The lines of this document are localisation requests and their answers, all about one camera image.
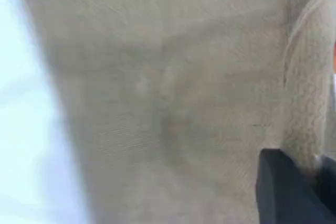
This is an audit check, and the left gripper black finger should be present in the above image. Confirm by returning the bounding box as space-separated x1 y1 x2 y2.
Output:
316 155 336 224
256 148 332 224

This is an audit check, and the brown burlap tote bag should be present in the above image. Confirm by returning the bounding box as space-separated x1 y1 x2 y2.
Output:
18 0 336 224

